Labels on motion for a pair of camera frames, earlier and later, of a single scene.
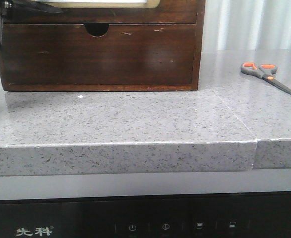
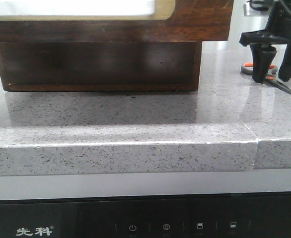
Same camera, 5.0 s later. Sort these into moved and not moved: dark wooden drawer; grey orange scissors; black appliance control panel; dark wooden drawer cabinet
Moved: dark wooden drawer
Not moved: black appliance control panel; dark wooden drawer cabinet; grey orange scissors
